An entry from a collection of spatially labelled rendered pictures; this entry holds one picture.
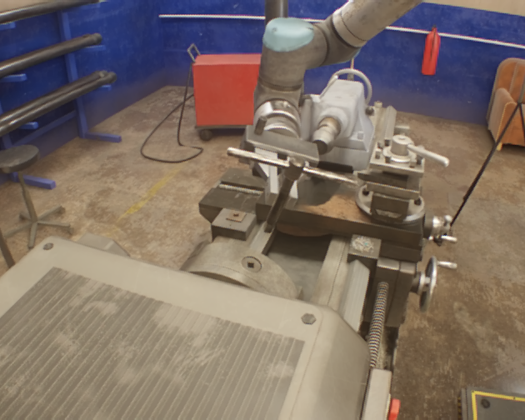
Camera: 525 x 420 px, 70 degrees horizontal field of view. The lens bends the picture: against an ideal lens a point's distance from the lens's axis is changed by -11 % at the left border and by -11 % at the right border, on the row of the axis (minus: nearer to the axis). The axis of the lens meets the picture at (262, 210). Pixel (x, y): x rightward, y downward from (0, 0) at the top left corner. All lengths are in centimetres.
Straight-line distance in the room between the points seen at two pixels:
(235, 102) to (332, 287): 303
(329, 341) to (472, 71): 494
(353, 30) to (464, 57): 443
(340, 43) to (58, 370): 73
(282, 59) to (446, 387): 175
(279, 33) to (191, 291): 48
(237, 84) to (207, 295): 358
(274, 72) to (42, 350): 60
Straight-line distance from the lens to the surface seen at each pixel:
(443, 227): 152
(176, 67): 611
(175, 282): 51
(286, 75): 80
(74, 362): 46
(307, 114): 170
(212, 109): 410
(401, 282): 143
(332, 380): 44
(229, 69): 397
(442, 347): 230
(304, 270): 146
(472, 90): 534
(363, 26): 83
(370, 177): 129
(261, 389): 40
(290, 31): 78
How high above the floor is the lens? 168
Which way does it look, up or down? 33 degrees down
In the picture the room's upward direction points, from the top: straight up
